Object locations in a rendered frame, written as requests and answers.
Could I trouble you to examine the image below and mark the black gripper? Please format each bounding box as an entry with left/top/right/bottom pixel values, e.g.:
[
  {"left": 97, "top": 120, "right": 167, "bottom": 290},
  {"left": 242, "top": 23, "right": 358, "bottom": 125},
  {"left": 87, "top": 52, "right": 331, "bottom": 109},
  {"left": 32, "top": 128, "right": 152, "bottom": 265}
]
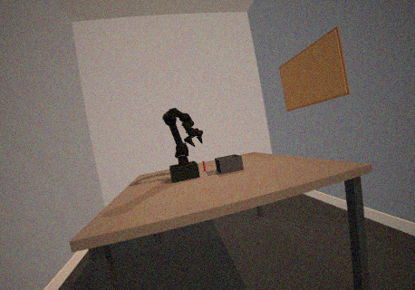
[{"left": 184, "top": 127, "right": 203, "bottom": 147}]

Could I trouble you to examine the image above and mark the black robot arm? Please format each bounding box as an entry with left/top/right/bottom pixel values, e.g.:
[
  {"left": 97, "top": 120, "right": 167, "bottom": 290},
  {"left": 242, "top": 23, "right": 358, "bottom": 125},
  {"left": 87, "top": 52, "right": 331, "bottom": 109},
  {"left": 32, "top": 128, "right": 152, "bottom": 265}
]
[{"left": 162, "top": 108, "right": 194, "bottom": 167}]

